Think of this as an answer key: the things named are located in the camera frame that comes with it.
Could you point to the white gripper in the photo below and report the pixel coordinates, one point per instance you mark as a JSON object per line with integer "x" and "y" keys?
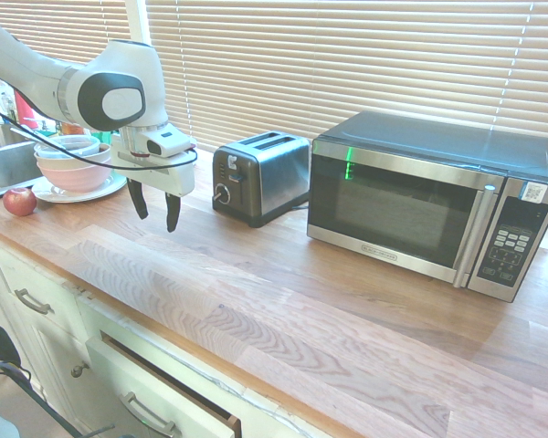
{"x": 164, "y": 175}

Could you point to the black toaster lever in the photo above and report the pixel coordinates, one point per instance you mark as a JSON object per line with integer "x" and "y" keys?
{"x": 236, "y": 176}

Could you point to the stainless steel two-slot toaster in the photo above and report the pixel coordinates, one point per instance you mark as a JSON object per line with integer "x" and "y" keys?
{"x": 274, "y": 182}

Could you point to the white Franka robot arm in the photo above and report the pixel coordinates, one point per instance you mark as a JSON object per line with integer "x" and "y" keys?
{"x": 36, "y": 68}

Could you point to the black toaster dial knob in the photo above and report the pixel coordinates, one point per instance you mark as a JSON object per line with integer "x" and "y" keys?
{"x": 222, "y": 194}

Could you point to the white plate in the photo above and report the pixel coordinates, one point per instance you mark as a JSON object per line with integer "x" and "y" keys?
{"x": 84, "y": 193}

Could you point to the pink bowl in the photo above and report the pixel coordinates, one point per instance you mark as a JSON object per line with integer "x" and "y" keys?
{"x": 75, "y": 177}

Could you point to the clear plastic container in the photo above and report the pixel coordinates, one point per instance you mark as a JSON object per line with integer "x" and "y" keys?
{"x": 77, "y": 144}

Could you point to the white bowl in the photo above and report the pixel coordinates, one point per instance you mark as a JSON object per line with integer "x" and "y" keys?
{"x": 55, "y": 159}

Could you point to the red apple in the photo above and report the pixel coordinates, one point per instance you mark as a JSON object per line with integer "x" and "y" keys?
{"x": 19, "y": 201}

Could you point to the stainless steel sink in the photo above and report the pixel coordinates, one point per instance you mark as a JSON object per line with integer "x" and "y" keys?
{"x": 4, "y": 157}

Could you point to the red bottle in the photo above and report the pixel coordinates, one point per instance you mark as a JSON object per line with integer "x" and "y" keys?
{"x": 24, "y": 111}

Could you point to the metal cabinet knob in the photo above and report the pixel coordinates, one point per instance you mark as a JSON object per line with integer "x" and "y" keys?
{"x": 79, "y": 370}

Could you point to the white open drawer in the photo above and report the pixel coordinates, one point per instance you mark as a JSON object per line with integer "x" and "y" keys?
{"x": 155, "y": 392}

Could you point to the narrow beige window blinds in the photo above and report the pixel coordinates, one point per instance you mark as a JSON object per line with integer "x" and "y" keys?
{"x": 50, "y": 27}

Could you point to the wide beige window blinds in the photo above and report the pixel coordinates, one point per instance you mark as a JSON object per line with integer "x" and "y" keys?
{"x": 347, "y": 59}

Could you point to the stainless steel black microwave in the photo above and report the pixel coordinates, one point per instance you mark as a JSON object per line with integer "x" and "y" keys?
{"x": 406, "y": 201}

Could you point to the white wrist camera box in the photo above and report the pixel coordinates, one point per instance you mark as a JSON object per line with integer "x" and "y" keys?
{"x": 166, "y": 142}

